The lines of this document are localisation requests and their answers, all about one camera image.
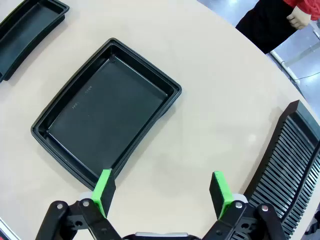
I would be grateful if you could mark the person in red hoodie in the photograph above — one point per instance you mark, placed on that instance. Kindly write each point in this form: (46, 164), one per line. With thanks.
(265, 25)

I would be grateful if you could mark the person's left hand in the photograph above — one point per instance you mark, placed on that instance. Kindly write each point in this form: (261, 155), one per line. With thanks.
(298, 17)

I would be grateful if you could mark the black slotted board rack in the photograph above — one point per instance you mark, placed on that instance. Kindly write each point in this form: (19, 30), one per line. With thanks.
(282, 160)

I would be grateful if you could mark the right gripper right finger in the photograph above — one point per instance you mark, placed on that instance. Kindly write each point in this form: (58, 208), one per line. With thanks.
(220, 197)

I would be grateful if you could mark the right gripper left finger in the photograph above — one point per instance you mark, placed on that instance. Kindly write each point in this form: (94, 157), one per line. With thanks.
(105, 192)

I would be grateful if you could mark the black plastic ESD tray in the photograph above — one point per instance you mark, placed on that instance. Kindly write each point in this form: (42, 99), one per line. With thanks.
(25, 30)
(105, 112)

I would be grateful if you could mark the person's red-sleeved left forearm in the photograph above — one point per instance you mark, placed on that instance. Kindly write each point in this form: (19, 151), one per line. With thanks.
(312, 6)

